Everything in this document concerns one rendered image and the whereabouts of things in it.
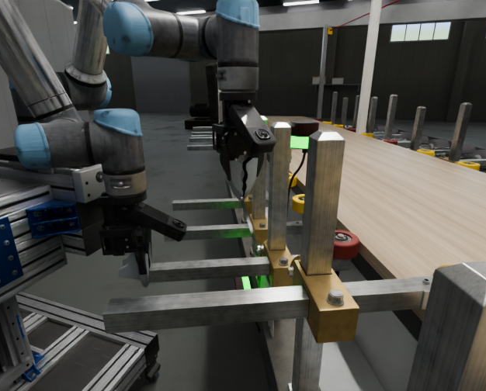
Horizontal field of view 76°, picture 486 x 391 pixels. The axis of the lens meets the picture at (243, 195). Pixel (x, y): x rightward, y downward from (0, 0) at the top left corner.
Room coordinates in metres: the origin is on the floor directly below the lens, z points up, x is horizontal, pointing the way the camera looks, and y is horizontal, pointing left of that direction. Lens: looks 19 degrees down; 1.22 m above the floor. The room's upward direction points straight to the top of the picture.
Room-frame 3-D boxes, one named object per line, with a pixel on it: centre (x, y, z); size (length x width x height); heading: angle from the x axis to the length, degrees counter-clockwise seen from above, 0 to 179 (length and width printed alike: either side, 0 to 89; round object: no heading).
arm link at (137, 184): (0.57, 0.22, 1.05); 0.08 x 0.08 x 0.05
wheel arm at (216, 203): (1.09, 0.04, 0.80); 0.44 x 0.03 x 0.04; 96
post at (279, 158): (0.64, -0.08, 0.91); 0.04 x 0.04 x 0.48; 6
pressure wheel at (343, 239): (0.62, -0.21, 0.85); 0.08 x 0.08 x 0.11
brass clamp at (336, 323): (0.37, -0.11, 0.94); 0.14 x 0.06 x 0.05; 6
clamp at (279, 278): (0.62, -0.08, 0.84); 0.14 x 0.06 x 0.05; 6
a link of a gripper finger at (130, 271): (0.55, 0.22, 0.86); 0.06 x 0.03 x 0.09; 96
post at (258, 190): (0.89, -0.05, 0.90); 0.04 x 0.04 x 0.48; 6
